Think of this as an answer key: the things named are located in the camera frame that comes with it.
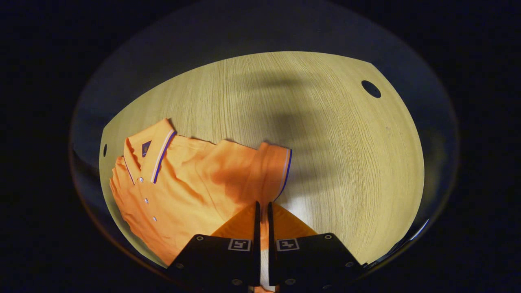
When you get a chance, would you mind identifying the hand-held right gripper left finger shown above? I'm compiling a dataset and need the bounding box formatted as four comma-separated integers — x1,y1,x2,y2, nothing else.
167,201,261,293

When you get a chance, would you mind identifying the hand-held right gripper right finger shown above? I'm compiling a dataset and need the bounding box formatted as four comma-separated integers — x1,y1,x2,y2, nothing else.
267,201,365,293

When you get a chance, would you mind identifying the orange polo T-shirt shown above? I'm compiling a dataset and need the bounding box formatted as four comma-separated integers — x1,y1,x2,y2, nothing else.
109,118,293,293

